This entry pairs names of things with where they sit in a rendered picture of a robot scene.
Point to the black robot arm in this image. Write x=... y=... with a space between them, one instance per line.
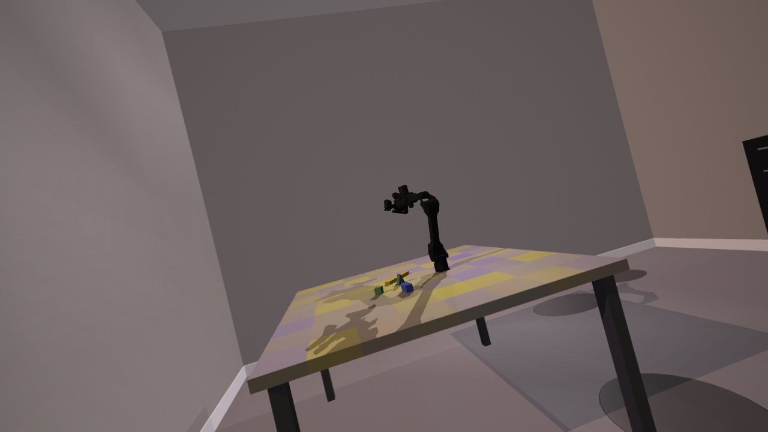
x=436 y=251

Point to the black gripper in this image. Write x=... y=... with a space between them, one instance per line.
x=398 y=208

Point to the yellow bar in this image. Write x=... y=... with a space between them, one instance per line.
x=394 y=279

